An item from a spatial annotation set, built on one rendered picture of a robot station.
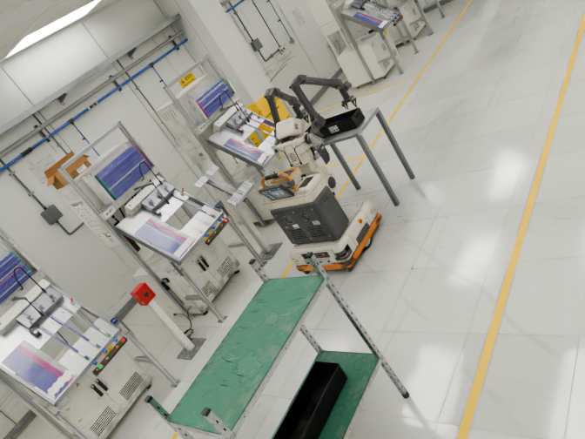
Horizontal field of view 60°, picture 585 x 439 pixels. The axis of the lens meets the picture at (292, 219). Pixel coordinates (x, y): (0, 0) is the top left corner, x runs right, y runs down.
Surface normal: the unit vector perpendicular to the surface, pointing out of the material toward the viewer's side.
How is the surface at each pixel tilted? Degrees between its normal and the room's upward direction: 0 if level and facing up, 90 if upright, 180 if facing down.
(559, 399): 0
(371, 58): 90
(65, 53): 90
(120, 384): 90
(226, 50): 90
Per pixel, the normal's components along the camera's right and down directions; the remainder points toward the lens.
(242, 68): 0.72, -0.13
